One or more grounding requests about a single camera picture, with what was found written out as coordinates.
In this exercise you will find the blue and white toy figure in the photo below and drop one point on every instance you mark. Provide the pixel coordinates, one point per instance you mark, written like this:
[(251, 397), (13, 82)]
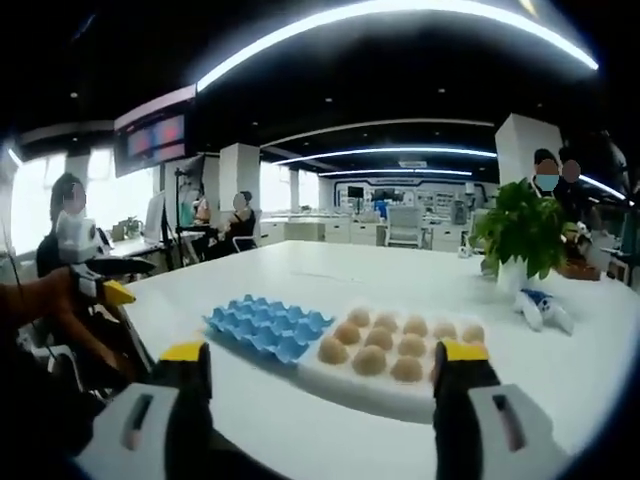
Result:
[(542, 307)]

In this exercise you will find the white foam egg holder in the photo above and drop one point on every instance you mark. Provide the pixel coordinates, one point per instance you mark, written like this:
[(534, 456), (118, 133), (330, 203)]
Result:
[(350, 387)]

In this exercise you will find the white computer monitor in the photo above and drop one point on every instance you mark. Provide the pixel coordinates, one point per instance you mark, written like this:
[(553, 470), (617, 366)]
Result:
[(154, 220)]

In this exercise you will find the black tripod stand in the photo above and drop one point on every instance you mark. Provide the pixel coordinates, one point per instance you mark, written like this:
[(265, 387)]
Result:
[(176, 220)]

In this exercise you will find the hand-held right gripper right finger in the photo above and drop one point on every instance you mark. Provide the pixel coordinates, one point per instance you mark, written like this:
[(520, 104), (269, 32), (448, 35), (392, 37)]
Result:
[(487, 415)]

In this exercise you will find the green potted plant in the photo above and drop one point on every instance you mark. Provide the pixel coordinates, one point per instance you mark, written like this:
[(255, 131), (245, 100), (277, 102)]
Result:
[(522, 230)]

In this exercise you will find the hanging display screen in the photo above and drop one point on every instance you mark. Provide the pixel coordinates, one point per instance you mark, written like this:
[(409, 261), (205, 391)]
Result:
[(155, 132)]

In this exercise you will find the blue egg tray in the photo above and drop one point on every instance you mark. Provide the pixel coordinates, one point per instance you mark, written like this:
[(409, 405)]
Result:
[(270, 327)]

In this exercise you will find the group of brown eggs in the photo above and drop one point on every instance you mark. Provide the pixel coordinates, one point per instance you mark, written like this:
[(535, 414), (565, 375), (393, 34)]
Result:
[(380, 345)]

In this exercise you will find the brown wooden tray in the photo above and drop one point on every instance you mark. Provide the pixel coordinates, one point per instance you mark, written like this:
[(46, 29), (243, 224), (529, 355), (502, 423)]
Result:
[(580, 270)]

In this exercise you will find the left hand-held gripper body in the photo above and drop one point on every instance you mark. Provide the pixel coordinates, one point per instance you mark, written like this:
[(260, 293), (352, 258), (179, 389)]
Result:
[(80, 235)]

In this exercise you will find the white office chair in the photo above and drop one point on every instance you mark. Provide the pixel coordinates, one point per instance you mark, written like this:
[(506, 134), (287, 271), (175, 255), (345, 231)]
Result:
[(405, 227)]

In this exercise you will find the curved ceiling light strip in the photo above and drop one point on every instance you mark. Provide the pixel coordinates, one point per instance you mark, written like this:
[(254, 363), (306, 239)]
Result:
[(400, 22)]

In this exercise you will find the white table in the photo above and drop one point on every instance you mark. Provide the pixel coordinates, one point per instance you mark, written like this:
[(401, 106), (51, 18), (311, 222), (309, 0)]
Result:
[(360, 272)]

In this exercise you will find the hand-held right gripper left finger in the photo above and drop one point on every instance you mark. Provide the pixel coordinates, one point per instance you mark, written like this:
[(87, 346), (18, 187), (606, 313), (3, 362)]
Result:
[(150, 415)]

